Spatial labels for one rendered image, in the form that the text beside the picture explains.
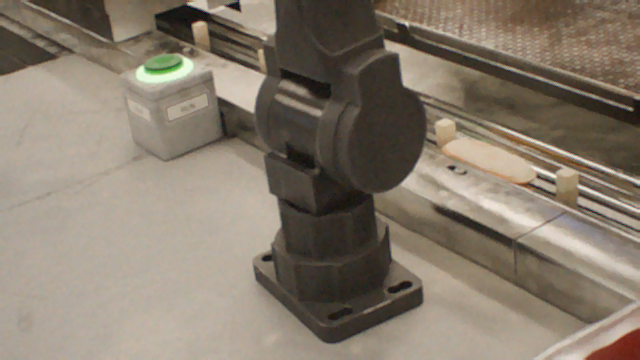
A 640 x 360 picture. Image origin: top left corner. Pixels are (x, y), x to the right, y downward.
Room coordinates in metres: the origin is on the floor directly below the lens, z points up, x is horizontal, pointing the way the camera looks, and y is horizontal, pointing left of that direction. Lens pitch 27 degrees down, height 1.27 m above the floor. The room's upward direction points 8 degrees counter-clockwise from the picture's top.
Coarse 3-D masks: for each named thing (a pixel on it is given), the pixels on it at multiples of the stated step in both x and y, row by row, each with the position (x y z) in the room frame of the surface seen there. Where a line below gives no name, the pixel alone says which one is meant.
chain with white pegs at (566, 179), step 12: (156, 24) 1.30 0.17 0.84; (192, 24) 1.20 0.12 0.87; (204, 24) 1.19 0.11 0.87; (204, 36) 1.19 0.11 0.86; (240, 60) 1.14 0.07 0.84; (444, 120) 0.85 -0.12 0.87; (444, 132) 0.84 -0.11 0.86; (444, 144) 0.84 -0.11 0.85; (564, 168) 0.73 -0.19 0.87; (564, 180) 0.72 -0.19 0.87; (576, 180) 0.72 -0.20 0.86; (552, 192) 0.75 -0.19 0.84; (564, 192) 0.72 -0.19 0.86; (576, 192) 0.72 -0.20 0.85; (576, 204) 0.72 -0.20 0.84
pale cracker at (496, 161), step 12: (456, 144) 0.82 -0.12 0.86; (468, 144) 0.82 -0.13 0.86; (480, 144) 0.81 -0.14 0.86; (456, 156) 0.80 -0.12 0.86; (468, 156) 0.80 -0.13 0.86; (480, 156) 0.79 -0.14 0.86; (492, 156) 0.79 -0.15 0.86; (504, 156) 0.78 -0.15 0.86; (516, 156) 0.78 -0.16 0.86; (480, 168) 0.78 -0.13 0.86; (492, 168) 0.77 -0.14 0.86; (504, 168) 0.77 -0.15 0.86; (516, 168) 0.76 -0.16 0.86; (528, 168) 0.76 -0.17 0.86; (516, 180) 0.75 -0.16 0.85; (528, 180) 0.75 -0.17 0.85
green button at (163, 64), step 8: (160, 56) 1.01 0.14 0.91; (168, 56) 1.00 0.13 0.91; (176, 56) 1.00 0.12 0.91; (144, 64) 0.99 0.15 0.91; (152, 64) 0.99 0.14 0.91; (160, 64) 0.98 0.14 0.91; (168, 64) 0.98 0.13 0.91; (176, 64) 0.98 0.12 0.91; (144, 72) 0.98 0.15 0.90; (152, 72) 0.97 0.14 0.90; (160, 72) 0.97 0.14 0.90; (168, 72) 0.97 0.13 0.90
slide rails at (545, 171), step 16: (160, 16) 1.31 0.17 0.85; (176, 16) 1.30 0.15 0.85; (192, 32) 1.23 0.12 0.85; (208, 32) 1.22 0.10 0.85; (224, 32) 1.21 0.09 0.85; (208, 48) 1.16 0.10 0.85; (240, 48) 1.15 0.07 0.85; (256, 48) 1.14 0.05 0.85; (240, 64) 1.10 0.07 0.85; (432, 128) 0.88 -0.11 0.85; (464, 128) 0.87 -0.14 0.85; (432, 144) 0.84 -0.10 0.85; (496, 144) 0.83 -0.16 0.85; (528, 160) 0.79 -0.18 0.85; (544, 176) 0.76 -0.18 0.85; (544, 192) 0.73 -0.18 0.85; (592, 192) 0.72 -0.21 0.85; (608, 192) 0.72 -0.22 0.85; (576, 208) 0.70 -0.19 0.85; (624, 208) 0.69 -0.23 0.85; (608, 224) 0.67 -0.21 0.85
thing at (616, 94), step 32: (384, 0) 1.12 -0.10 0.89; (416, 0) 1.10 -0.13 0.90; (448, 0) 1.07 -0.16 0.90; (480, 0) 1.06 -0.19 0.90; (576, 0) 1.00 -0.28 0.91; (608, 0) 0.98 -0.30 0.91; (416, 32) 1.02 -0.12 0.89; (480, 32) 0.98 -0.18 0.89; (512, 32) 0.97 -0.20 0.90; (576, 32) 0.94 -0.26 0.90; (608, 32) 0.92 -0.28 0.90; (512, 64) 0.90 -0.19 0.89; (544, 64) 0.87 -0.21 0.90; (608, 64) 0.86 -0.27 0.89; (608, 96) 0.81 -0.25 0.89
